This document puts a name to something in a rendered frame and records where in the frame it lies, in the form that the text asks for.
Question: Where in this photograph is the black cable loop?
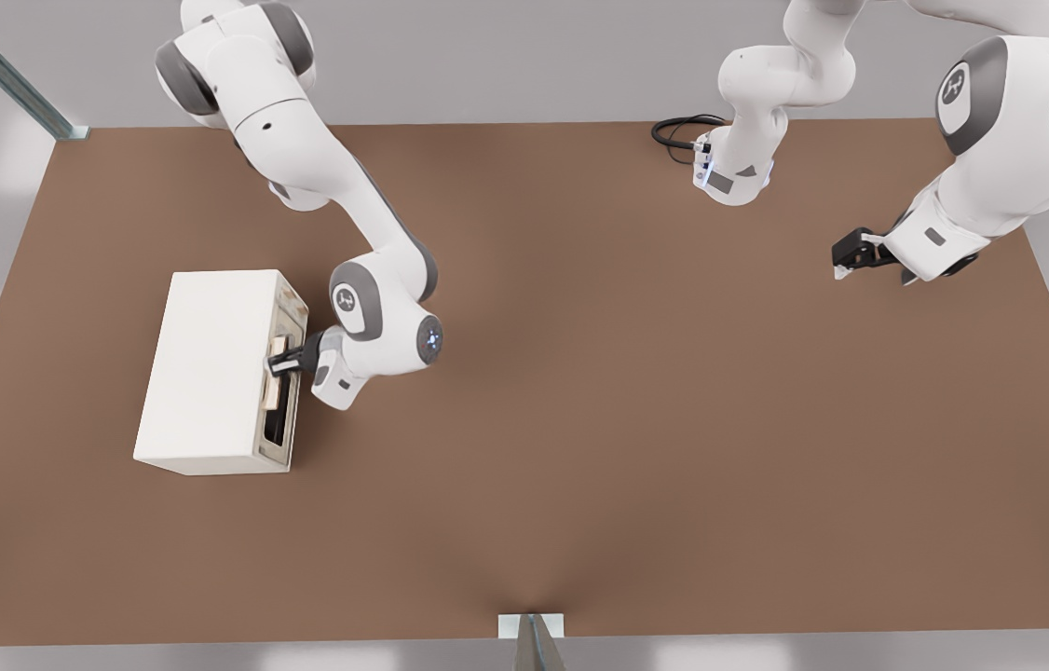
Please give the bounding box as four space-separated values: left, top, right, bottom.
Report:
651 114 730 168

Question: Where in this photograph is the oven door with pale handle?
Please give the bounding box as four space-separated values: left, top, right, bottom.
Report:
256 308 307 467

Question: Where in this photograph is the silver frame post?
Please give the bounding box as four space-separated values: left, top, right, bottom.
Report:
0 0 90 142
497 612 566 671

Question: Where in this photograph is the white oven box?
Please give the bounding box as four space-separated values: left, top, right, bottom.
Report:
133 269 310 477

